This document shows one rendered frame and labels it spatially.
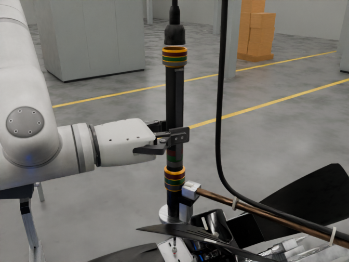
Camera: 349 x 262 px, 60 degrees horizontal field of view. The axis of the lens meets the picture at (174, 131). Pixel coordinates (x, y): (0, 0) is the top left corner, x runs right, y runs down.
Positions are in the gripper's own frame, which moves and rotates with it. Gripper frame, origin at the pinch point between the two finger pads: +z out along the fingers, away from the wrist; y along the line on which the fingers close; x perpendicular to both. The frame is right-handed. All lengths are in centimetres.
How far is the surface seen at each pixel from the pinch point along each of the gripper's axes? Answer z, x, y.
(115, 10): 138, -12, -636
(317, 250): 36, -37, 10
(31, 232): -36, -57, -52
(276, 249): 30, -41, 2
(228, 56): 349, -105, -515
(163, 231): -8.8, -8.0, 16.1
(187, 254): 2.5, -31.6, 1.9
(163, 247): -1.7, -32.1, -3.0
